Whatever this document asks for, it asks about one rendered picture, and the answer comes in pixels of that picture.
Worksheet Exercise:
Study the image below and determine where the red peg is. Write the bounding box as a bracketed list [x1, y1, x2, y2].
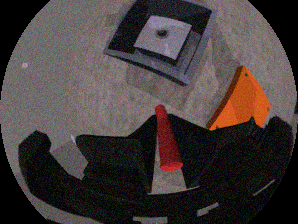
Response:
[156, 104, 182, 172]

